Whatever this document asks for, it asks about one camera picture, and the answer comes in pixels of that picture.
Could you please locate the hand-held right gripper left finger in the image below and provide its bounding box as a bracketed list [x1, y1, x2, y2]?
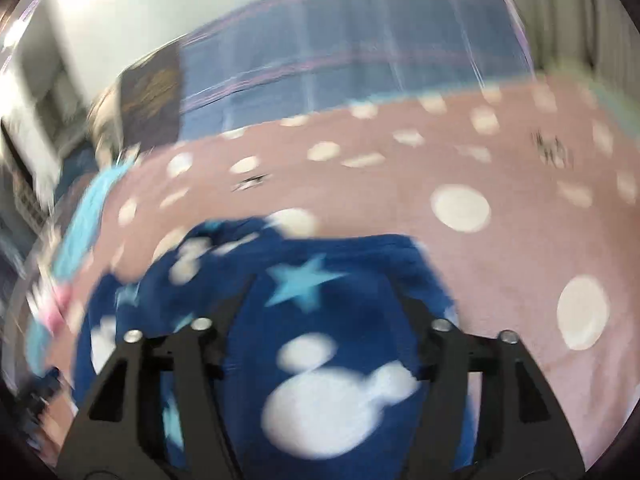
[57, 272, 258, 480]

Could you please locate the blue plaid pillow cover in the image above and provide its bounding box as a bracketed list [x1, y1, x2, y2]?
[177, 0, 536, 116]

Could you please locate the pink and white sock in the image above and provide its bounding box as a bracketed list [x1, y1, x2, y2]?
[27, 282, 76, 333]

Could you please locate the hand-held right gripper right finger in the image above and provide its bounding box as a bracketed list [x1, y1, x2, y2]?
[395, 285, 586, 480]

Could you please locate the brown tree-print pillow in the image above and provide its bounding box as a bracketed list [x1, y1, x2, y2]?
[117, 50, 183, 148]

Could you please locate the pink polka dot blanket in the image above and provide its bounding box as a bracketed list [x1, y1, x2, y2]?
[45, 77, 640, 471]

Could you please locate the grey pleated curtain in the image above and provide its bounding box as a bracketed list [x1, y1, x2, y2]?
[505, 0, 640, 91]

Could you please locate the beige clothes pile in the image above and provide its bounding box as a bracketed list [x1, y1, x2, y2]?
[87, 87, 126, 166]

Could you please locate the brown and teal print quilt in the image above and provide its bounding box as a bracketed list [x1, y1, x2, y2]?
[25, 157, 141, 376]

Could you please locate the blue fleece pajama top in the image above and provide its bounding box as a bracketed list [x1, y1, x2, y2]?
[75, 217, 481, 480]

